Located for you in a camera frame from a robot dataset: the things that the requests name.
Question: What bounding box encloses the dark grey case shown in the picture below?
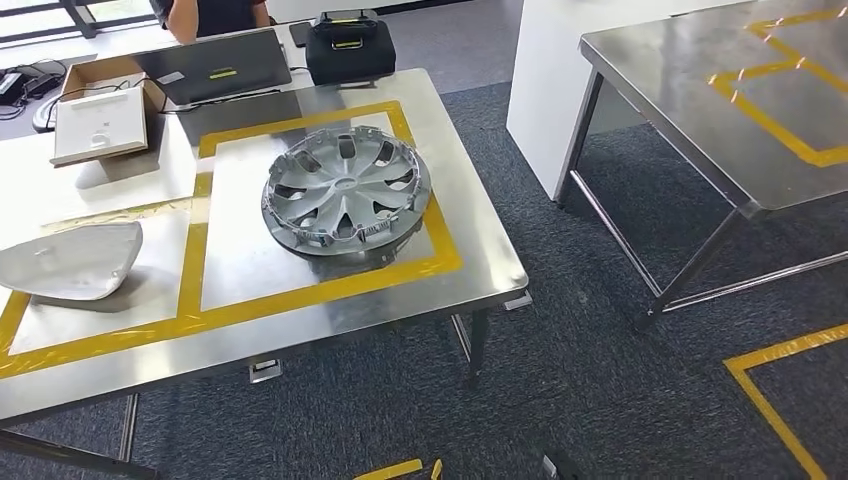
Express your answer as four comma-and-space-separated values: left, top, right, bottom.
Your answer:
132, 27, 293, 109

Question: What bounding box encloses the yellow tape marking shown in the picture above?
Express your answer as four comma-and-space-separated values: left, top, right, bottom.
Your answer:
707, 6, 848, 169

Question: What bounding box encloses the large yellow tape rectangle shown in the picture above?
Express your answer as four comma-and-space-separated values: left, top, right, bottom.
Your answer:
177, 100, 464, 333

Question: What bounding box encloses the brown cardboard box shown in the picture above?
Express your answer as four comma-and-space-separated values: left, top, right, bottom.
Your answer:
59, 54, 167, 115

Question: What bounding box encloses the black robot wrist bracket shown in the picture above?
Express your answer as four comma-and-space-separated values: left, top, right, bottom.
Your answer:
539, 452, 579, 480

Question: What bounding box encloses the black power adapter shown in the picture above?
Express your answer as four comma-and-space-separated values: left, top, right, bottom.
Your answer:
0, 71, 62, 107

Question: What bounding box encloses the black bag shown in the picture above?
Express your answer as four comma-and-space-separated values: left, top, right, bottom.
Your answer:
304, 9, 397, 87

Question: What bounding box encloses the white flat box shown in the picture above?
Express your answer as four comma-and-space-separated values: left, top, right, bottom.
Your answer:
49, 86, 149, 167

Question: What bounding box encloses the silver plastic wheel hubcap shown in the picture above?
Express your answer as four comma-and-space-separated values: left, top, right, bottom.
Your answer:
260, 125, 433, 261

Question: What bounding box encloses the small yellow tape rectangle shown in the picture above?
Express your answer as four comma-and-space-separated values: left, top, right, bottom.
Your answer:
0, 173, 213, 381

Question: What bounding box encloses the black cable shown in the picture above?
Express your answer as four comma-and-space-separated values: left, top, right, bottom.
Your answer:
39, 76, 150, 130

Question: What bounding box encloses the white partition panel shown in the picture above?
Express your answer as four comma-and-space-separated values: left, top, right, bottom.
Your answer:
506, 0, 753, 201

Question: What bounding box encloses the steel workbench table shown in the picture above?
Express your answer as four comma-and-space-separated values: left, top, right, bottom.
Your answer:
555, 0, 848, 329
0, 68, 531, 480

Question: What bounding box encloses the white curved plastic fender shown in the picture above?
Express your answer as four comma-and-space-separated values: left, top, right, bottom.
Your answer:
0, 221, 144, 303

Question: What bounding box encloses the person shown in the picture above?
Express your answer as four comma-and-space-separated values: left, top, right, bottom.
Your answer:
148, 0, 273, 46

